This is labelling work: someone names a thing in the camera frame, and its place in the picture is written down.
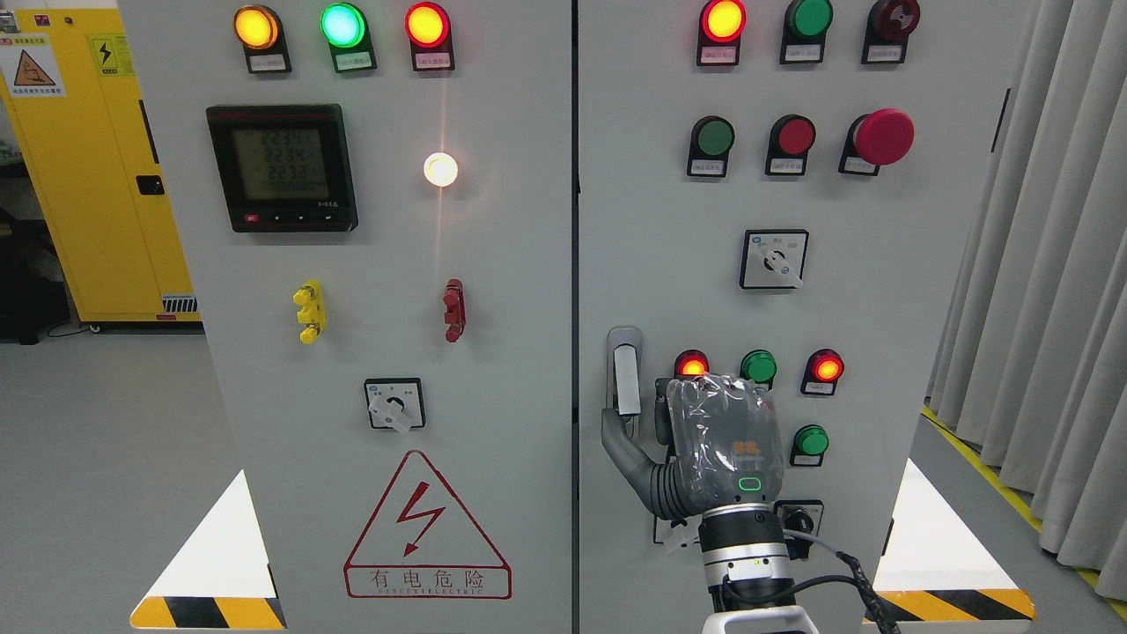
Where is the red lit indicator light left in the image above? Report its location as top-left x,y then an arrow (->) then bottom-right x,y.
405,1 -> 455,72

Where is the white lit indicator light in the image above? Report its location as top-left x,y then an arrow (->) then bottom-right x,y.
423,151 -> 460,188

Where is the green push button lower right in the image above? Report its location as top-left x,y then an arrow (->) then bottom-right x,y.
789,425 -> 829,467

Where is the red emergency stop button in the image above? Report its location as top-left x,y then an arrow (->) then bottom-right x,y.
838,108 -> 915,176

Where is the green unlit light top right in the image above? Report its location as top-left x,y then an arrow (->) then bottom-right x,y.
778,0 -> 834,65

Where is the silver cabinet door handle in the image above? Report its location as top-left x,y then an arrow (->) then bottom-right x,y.
605,325 -> 644,439

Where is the yellow terminal connector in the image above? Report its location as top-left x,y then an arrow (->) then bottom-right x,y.
292,278 -> 327,345

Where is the red lit light top right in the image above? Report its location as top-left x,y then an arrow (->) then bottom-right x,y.
696,0 -> 748,66

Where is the right grey cabinet door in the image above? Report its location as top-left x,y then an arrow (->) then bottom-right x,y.
577,1 -> 1038,633

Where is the grey curtain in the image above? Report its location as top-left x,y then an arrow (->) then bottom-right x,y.
930,1 -> 1126,601

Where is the left grey cabinet door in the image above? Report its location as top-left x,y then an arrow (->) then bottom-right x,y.
118,1 -> 574,633

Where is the dark red buzzer light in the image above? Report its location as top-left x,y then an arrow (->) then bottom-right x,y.
861,0 -> 921,65

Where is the black key selector switch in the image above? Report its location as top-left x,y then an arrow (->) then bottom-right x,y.
774,500 -> 824,559

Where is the red electrical hazard sticker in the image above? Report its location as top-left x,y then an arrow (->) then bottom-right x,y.
343,450 -> 512,601

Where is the green light middle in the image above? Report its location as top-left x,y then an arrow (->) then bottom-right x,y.
740,349 -> 778,389

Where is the red lit light middle right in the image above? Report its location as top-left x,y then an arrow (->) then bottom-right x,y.
800,349 -> 844,396

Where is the panel rotary switch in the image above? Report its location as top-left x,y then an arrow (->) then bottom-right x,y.
738,229 -> 809,291
364,378 -> 426,432

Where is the black digital power meter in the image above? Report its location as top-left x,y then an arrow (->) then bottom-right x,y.
206,102 -> 358,233

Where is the green lit indicator light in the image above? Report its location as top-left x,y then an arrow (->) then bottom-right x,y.
320,3 -> 378,73

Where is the red terminal connector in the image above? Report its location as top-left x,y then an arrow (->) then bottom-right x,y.
442,278 -> 467,343

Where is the red lit light middle left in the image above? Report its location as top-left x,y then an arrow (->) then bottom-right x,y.
674,349 -> 710,377

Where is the yellow safety cabinet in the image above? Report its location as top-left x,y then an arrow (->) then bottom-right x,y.
3,1 -> 199,325

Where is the amber indicator light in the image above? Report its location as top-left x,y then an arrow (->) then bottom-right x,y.
233,5 -> 292,75

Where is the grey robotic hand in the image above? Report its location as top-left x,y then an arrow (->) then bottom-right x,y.
600,373 -> 784,520

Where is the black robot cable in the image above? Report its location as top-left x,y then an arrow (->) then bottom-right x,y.
720,527 -> 902,634

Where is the white knob selector switch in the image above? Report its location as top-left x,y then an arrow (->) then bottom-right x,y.
653,515 -> 701,554

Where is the green push button upper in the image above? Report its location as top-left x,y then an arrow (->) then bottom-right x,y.
687,115 -> 735,178

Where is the green push button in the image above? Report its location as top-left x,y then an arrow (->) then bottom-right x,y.
687,115 -> 735,178
789,425 -> 829,467

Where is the right panel rotary switch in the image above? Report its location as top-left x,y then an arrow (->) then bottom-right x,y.
738,229 -> 809,291

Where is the red push button upper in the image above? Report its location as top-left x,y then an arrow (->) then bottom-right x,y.
763,114 -> 816,177

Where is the left panel rotary switch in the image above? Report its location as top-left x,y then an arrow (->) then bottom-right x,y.
364,378 -> 426,432

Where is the grey cabinet door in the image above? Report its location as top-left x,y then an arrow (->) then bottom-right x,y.
577,1 -> 1038,633
118,1 -> 574,633

